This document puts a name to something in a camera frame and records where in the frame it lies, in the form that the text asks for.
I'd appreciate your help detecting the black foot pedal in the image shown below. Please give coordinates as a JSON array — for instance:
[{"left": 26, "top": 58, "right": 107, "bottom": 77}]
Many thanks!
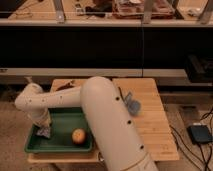
[{"left": 187, "top": 125, "right": 212, "bottom": 144}]

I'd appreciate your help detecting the red yellow apple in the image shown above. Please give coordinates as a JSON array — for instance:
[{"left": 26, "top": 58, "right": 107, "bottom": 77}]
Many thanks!
[{"left": 72, "top": 129, "right": 86, "bottom": 144}]

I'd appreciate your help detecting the wooden table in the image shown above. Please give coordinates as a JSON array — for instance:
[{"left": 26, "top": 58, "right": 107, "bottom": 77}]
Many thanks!
[{"left": 28, "top": 78, "right": 179, "bottom": 165}]

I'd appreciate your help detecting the purple bowl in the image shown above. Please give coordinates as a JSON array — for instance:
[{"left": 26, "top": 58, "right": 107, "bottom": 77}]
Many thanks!
[{"left": 56, "top": 83, "right": 75, "bottom": 91}]

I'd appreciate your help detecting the green plastic tray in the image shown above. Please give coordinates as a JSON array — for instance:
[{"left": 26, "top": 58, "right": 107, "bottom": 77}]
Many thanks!
[{"left": 25, "top": 107, "right": 93, "bottom": 153}]

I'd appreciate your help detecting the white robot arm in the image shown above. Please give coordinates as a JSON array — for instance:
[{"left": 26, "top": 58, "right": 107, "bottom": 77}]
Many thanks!
[{"left": 15, "top": 77, "right": 158, "bottom": 171}]

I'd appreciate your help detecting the black rectangular block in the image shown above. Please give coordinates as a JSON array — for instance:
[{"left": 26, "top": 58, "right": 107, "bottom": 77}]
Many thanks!
[{"left": 118, "top": 87, "right": 124, "bottom": 102}]

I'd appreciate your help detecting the background workbench shelf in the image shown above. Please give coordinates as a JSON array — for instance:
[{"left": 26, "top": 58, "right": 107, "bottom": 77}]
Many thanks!
[{"left": 0, "top": 0, "right": 213, "bottom": 27}]

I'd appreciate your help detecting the grey blue towel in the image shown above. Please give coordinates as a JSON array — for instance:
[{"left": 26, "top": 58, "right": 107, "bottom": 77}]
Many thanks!
[{"left": 36, "top": 127, "right": 51, "bottom": 139}]

